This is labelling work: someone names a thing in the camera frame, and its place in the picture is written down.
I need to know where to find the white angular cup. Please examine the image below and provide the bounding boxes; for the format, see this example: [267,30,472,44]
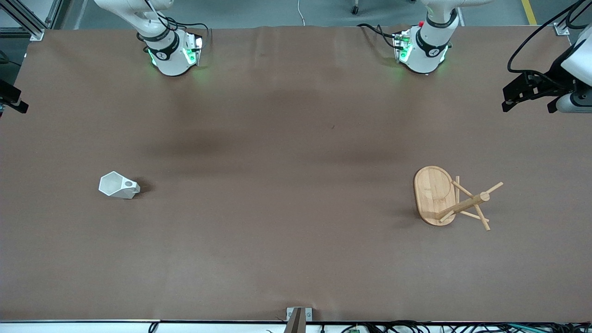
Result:
[99,171,141,200]

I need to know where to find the wooden cup rack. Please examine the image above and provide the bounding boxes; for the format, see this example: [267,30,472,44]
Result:
[413,166,504,231]

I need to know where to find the brown table cover sheet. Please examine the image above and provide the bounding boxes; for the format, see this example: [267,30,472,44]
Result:
[0,25,592,323]

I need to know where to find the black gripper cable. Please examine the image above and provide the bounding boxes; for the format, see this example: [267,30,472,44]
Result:
[507,0,592,74]

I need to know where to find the aluminium frame profile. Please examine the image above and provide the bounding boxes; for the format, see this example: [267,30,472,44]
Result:
[0,0,47,42]

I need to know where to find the black arm base cable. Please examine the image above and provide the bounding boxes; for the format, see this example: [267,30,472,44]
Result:
[136,0,210,47]
[358,23,404,49]

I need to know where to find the tangled black cable bundle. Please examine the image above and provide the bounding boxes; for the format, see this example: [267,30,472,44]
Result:
[340,320,592,333]

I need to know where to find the aluminium camera mount post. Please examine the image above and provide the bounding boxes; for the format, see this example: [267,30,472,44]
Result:
[285,307,313,333]

